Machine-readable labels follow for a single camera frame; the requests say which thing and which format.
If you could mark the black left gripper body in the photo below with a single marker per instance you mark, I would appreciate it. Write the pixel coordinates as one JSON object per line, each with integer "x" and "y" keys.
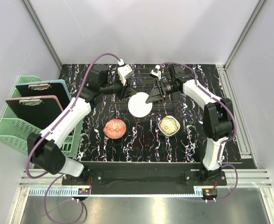
{"x": 114, "y": 87}

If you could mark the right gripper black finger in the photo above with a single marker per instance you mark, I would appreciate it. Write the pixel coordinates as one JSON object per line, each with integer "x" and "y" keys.
{"x": 157, "y": 82}
{"x": 155, "y": 96}

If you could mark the blue edged black clipboard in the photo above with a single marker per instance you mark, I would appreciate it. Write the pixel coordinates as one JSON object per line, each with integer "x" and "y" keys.
{"x": 57, "y": 88}

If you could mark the grey wire dish rack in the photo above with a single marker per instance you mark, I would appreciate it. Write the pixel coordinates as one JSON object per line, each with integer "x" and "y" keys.
{"x": 141, "y": 81}

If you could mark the yellow floral scalloped bowl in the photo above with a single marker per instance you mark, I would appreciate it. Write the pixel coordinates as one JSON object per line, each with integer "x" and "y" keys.
{"x": 169, "y": 126}

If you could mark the aluminium frame rail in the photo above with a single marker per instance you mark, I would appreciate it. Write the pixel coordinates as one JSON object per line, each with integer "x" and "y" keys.
{"x": 52, "y": 186}

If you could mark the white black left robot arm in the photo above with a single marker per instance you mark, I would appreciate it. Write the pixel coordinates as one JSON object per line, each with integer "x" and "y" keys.
{"x": 44, "y": 149}

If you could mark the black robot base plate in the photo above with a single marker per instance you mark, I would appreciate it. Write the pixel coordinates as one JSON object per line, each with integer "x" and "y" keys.
{"x": 101, "y": 177}

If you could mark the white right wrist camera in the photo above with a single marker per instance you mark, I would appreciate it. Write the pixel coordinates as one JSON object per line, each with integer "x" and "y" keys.
{"x": 156, "y": 73}

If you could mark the black marble pattern mat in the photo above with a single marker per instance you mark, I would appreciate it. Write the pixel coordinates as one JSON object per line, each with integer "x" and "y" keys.
{"x": 143, "y": 141}

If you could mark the orange bowl white inside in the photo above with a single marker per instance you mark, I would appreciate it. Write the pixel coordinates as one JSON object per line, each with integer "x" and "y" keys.
{"x": 137, "y": 105}

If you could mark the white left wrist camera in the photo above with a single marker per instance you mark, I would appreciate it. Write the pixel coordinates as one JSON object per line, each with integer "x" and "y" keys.
{"x": 124, "y": 73}

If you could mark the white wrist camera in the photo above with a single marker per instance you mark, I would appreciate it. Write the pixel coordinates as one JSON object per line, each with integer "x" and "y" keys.
{"x": 124, "y": 73}
{"x": 156, "y": 73}

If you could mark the pink edged black clipboard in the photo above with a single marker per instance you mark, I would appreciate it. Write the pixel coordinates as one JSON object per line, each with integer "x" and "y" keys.
{"x": 39, "y": 111}

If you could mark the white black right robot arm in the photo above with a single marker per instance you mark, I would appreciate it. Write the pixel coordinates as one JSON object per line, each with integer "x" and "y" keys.
{"x": 219, "y": 124}

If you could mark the red patterned bowl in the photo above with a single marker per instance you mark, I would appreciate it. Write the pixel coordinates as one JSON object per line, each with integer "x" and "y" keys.
{"x": 115, "y": 129}

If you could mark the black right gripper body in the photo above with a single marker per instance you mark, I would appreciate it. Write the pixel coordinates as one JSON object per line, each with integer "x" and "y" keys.
{"x": 168, "y": 87}

